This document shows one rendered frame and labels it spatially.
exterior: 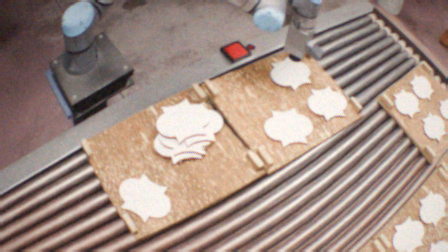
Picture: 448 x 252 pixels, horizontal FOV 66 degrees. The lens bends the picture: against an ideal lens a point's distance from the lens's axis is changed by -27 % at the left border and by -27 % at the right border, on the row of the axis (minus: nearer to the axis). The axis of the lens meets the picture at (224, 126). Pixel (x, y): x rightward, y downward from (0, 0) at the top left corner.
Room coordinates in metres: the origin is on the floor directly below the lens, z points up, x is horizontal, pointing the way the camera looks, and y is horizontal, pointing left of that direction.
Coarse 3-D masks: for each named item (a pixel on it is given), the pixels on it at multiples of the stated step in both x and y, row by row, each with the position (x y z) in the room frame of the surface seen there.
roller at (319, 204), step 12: (444, 84) 1.22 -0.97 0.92; (396, 132) 0.88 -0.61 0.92; (384, 144) 0.82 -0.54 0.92; (372, 156) 0.76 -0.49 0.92; (360, 168) 0.71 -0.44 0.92; (348, 180) 0.66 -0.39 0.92; (324, 192) 0.61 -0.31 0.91; (336, 192) 0.61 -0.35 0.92; (312, 204) 0.57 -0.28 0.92; (324, 204) 0.57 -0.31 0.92; (300, 216) 0.52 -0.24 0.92; (312, 216) 0.53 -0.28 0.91; (276, 228) 0.48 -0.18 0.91; (288, 228) 0.48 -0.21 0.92; (264, 240) 0.44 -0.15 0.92; (276, 240) 0.45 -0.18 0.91
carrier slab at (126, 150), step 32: (192, 96) 0.86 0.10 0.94; (128, 128) 0.71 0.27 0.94; (224, 128) 0.77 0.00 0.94; (96, 160) 0.58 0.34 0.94; (128, 160) 0.61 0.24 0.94; (160, 160) 0.63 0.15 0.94; (192, 160) 0.65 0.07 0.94; (224, 160) 0.66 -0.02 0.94; (192, 192) 0.55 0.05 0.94; (224, 192) 0.57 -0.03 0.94; (160, 224) 0.43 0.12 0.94
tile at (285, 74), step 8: (272, 64) 1.04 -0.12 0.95; (280, 64) 1.04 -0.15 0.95; (288, 64) 1.05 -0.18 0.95; (296, 64) 1.06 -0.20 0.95; (304, 64) 1.07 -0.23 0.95; (272, 72) 1.00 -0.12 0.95; (280, 72) 1.01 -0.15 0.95; (288, 72) 1.01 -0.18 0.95; (296, 72) 1.02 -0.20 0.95; (304, 72) 1.03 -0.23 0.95; (272, 80) 0.97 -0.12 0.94; (280, 80) 0.97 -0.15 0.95; (288, 80) 0.98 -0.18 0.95; (296, 80) 0.99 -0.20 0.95; (304, 80) 0.99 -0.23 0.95
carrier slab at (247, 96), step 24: (240, 72) 0.99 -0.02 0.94; (264, 72) 1.00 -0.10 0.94; (312, 72) 1.05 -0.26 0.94; (240, 96) 0.89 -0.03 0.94; (264, 96) 0.90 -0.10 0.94; (288, 96) 0.92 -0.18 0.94; (240, 120) 0.80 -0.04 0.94; (264, 120) 0.81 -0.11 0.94; (312, 120) 0.85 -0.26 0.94; (336, 120) 0.86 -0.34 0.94; (264, 144) 0.73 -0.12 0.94; (312, 144) 0.76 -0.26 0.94; (264, 168) 0.66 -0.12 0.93
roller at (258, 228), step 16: (384, 128) 0.88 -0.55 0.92; (368, 144) 0.80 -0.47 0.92; (352, 160) 0.73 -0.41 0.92; (336, 176) 0.67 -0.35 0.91; (304, 192) 0.60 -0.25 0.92; (320, 192) 0.62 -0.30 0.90; (288, 208) 0.55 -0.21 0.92; (256, 224) 0.49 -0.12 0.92; (272, 224) 0.50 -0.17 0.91; (224, 240) 0.43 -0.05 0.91; (240, 240) 0.43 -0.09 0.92
